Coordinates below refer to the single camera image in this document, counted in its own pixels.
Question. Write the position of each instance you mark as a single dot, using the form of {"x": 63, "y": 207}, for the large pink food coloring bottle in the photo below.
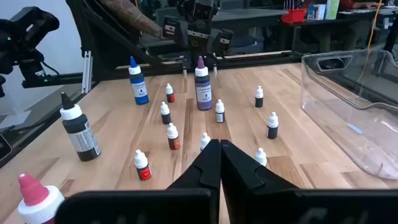
{"x": 37, "y": 202}

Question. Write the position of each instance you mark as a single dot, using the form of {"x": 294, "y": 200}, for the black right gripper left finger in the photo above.
{"x": 192, "y": 199}

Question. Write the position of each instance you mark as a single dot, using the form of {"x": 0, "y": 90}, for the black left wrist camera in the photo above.
{"x": 199, "y": 11}

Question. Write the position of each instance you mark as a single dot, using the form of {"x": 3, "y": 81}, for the large purple food coloring bottle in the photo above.
{"x": 203, "y": 93}

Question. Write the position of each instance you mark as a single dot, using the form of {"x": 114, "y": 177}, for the red plastic basket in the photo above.
{"x": 293, "y": 15}

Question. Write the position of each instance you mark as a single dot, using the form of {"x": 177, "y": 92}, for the black background desk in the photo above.
{"x": 342, "y": 18}

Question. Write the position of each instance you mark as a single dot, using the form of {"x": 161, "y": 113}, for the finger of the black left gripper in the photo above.
{"x": 189, "y": 53}
{"x": 211, "y": 54}

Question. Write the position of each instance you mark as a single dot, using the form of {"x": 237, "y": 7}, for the large black food coloring bottle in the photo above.
{"x": 79, "y": 130}

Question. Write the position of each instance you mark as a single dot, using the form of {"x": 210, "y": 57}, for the green and white box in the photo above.
{"x": 331, "y": 9}

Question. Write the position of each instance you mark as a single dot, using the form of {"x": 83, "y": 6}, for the small black dropper bottle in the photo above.
{"x": 259, "y": 98}
{"x": 165, "y": 115}
{"x": 219, "y": 112}
{"x": 272, "y": 126}

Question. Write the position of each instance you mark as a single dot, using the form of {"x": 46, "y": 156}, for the white and blue box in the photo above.
{"x": 315, "y": 12}

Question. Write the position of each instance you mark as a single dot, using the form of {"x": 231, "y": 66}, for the person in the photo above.
{"x": 357, "y": 3}

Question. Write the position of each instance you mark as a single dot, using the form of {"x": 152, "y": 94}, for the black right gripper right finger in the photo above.
{"x": 264, "y": 202}

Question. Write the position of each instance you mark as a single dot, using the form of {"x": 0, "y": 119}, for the clear plastic bin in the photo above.
{"x": 357, "y": 140}

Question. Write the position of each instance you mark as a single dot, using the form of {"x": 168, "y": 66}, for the person's forearm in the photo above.
{"x": 133, "y": 15}

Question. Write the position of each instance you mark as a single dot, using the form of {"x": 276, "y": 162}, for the small white-capped dropper bottle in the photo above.
{"x": 204, "y": 140}
{"x": 260, "y": 156}

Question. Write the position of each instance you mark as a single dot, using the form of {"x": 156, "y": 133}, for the large blue food coloring bottle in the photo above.
{"x": 139, "y": 90}

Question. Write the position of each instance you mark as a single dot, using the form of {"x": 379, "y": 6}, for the small red dropper bottle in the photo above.
{"x": 169, "y": 93}
{"x": 173, "y": 137}
{"x": 142, "y": 166}

